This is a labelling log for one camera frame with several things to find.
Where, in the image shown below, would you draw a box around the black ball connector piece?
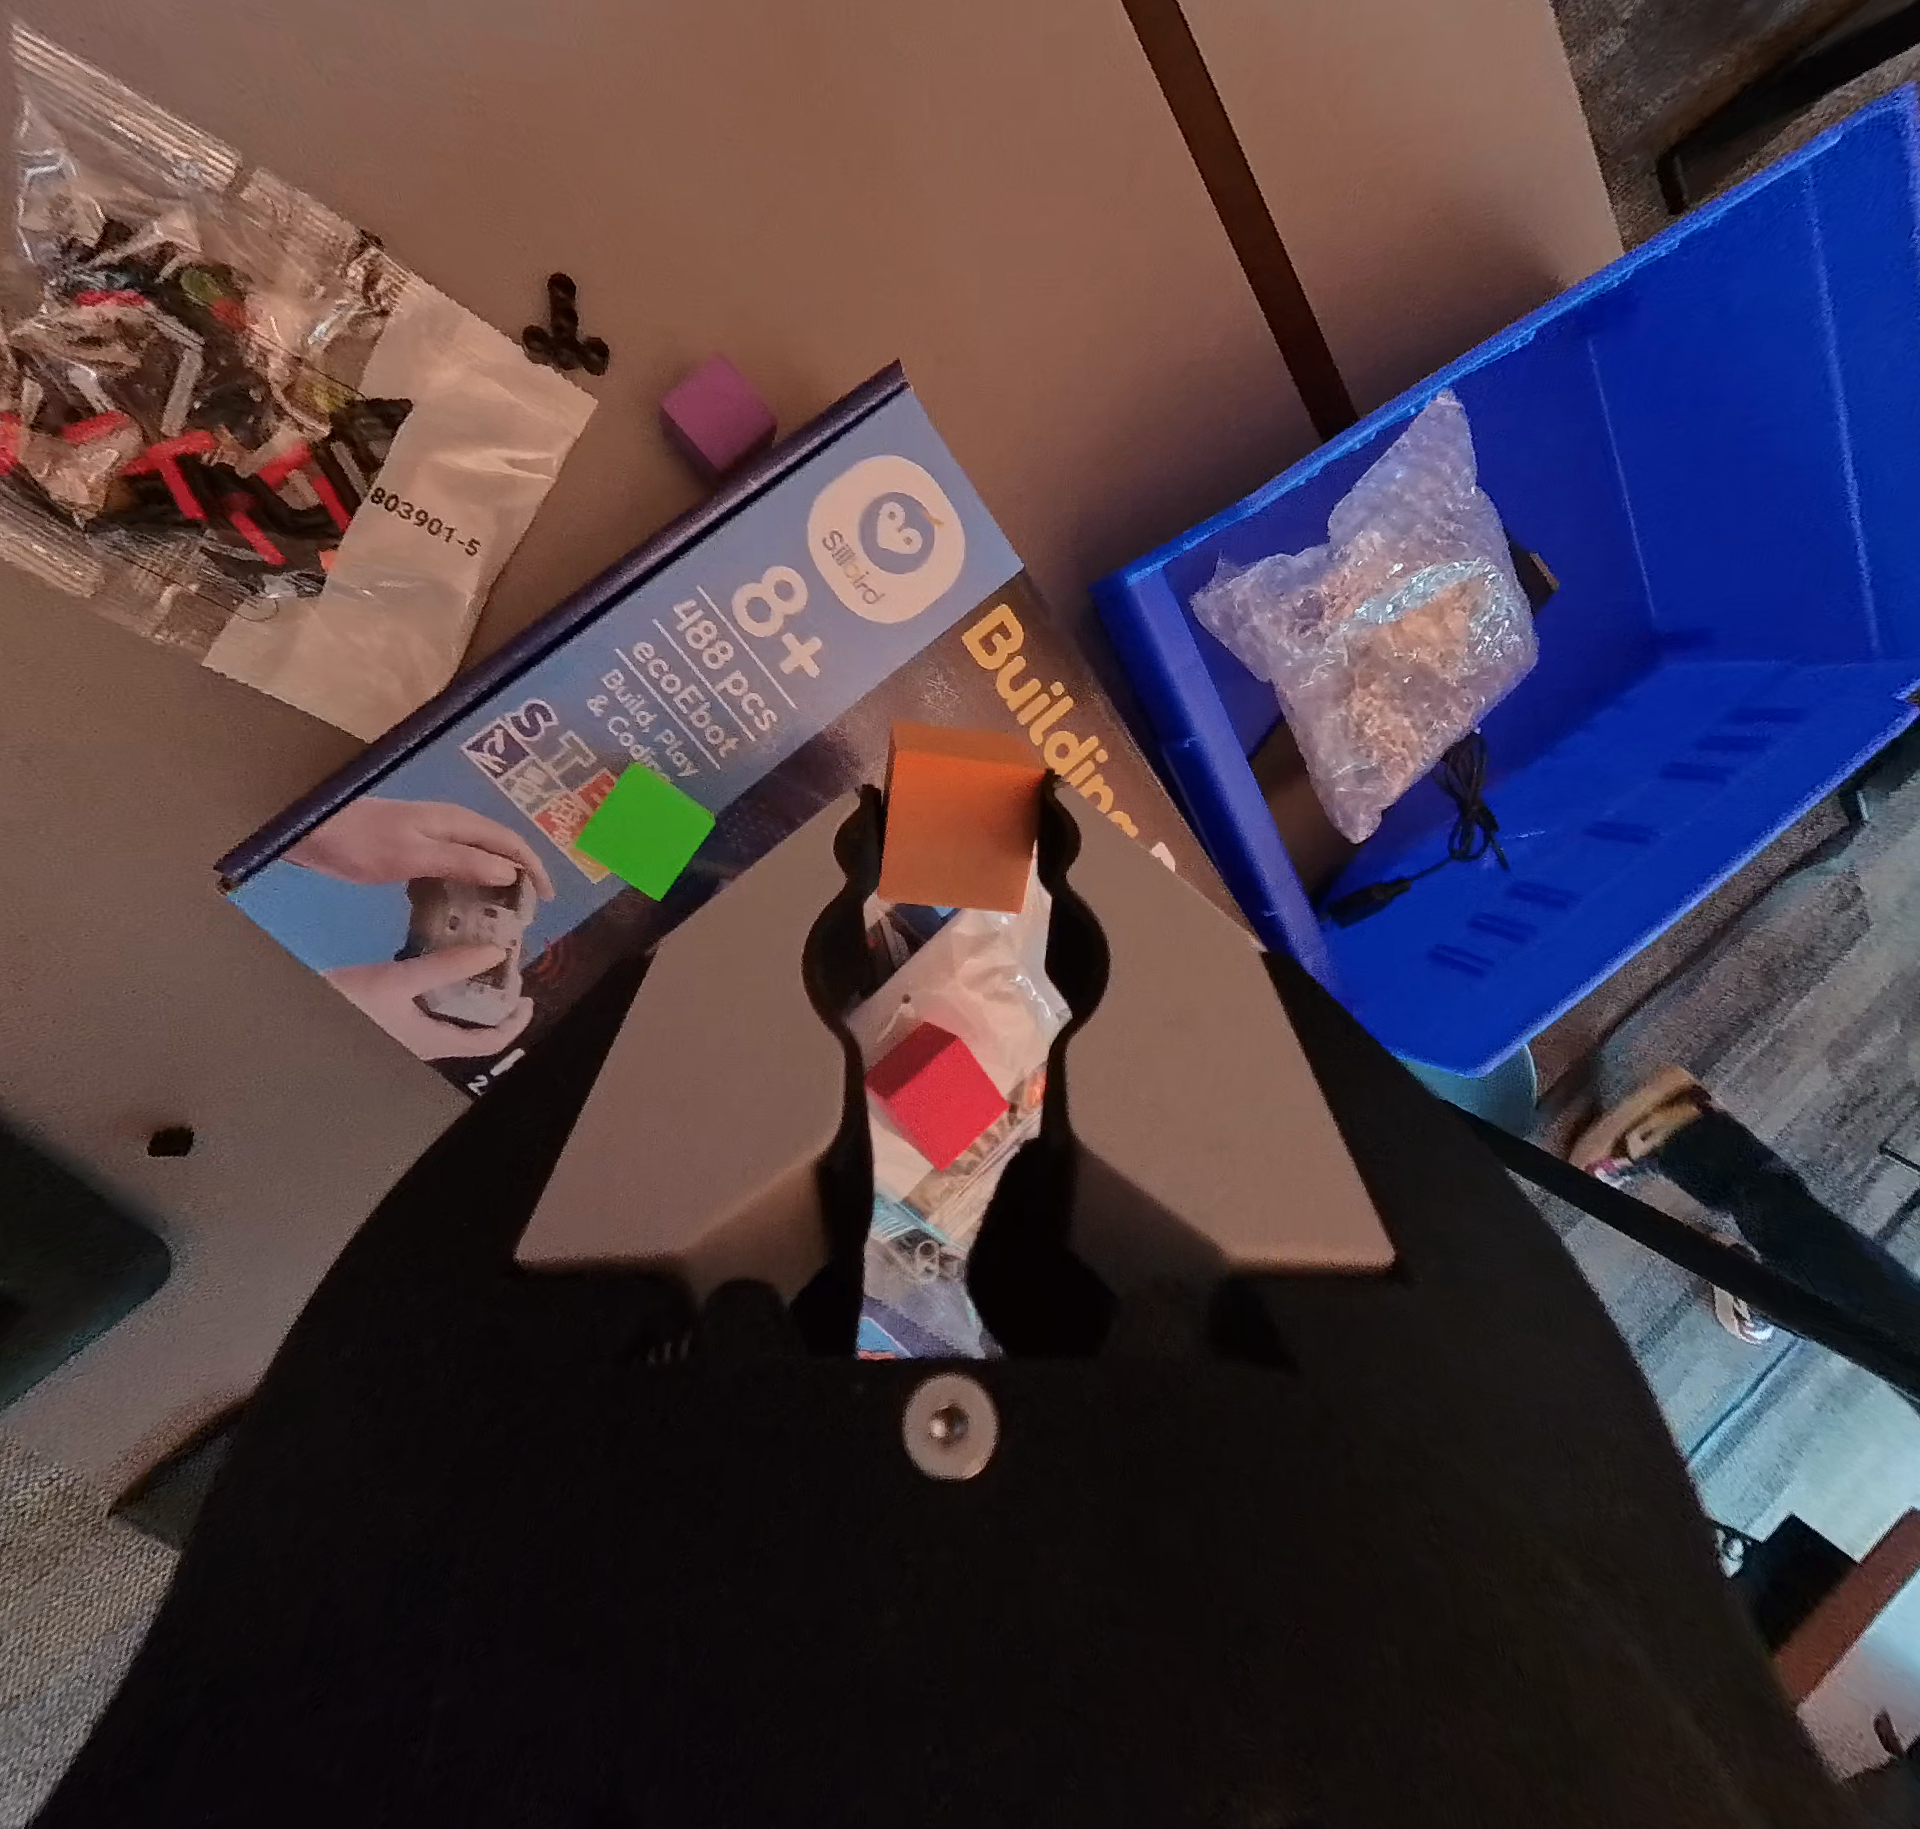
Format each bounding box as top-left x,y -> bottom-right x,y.
522,273 -> 612,375

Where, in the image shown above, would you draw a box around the clear bag of white parts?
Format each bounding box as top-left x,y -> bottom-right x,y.
840,898 -> 1074,1357

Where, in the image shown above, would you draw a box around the green foam cube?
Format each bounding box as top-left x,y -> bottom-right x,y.
575,760 -> 721,899

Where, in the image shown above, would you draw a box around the dark chair seat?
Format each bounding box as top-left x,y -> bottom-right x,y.
0,1121 -> 175,1410

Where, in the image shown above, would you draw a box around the grey desk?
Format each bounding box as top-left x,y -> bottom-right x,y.
0,0 -> 1628,1487

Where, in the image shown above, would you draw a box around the red foam cube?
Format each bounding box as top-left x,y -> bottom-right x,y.
865,1020 -> 1037,1170

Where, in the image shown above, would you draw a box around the orange foam cube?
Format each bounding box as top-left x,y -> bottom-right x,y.
873,724 -> 1046,913

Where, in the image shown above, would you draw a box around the thin black cable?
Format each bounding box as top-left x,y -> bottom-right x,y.
1316,733 -> 1511,930

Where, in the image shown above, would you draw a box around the purple foam cube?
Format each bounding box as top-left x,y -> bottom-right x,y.
661,352 -> 779,483

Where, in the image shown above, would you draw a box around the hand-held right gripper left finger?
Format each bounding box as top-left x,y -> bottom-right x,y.
512,784 -> 887,1363

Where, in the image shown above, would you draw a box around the clear bag black red parts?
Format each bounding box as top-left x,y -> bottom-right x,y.
0,20 -> 600,743

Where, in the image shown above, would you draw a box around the black pole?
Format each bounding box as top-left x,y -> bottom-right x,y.
1462,1100 -> 1920,1402

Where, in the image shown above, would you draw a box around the bubble wrap packet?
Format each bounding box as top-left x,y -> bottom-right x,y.
1192,389 -> 1543,844

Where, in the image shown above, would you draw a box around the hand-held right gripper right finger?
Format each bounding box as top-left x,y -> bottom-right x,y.
966,775 -> 1411,1363

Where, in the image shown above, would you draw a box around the blue storage bin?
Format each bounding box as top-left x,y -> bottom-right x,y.
1090,82 -> 1920,1080

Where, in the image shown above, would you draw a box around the blue robot kit box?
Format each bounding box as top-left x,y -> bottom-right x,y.
214,359 -> 1270,1363

